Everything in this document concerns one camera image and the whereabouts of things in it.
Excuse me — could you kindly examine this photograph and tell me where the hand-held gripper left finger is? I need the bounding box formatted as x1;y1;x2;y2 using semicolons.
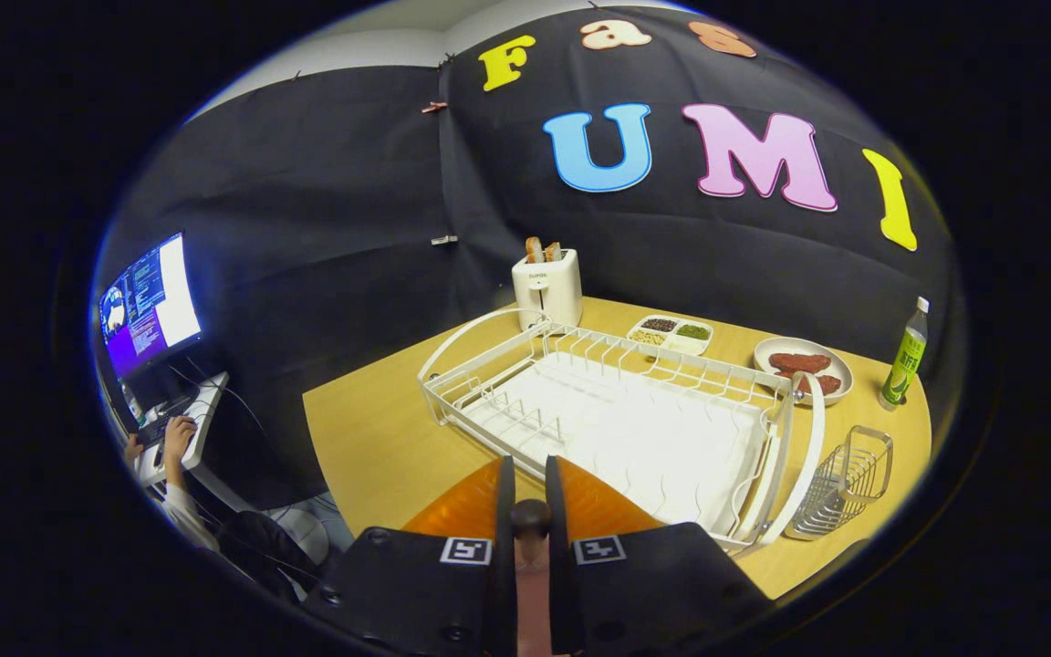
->
305;456;517;657

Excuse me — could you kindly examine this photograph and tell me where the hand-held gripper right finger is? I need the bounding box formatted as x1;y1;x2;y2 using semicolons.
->
544;456;775;657

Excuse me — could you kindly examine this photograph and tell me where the wooden handle spoon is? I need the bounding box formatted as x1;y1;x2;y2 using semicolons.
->
511;499;554;657

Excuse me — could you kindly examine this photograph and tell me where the white wire dish rack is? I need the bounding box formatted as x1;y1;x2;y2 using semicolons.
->
417;308;827;556

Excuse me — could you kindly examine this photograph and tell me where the silver wire basket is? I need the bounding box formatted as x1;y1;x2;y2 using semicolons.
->
783;425;894;541

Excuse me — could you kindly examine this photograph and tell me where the beige plate with meat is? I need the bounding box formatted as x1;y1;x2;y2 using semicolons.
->
753;337;854;406

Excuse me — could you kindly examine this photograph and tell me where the white divided condiment tray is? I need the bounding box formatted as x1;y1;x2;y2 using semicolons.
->
627;315;714;357

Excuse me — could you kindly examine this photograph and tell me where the brown meat piece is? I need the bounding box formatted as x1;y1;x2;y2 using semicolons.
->
776;370;843;396
768;352;832;375

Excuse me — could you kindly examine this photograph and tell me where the white desk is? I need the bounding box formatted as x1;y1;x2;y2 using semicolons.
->
138;371;257;512

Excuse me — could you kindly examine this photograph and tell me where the black keyboard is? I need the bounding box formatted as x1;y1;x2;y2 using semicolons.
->
135;412;182;448

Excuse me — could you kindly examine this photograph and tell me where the white toaster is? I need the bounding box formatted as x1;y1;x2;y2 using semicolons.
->
512;248;583;329

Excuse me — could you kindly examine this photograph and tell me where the green label drink bottle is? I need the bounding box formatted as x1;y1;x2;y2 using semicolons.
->
879;296;931;411

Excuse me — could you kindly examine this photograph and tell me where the black backdrop cloth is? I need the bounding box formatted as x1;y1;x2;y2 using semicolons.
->
92;5;960;512

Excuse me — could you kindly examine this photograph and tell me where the computer monitor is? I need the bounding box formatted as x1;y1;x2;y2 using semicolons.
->
99;232;204;380

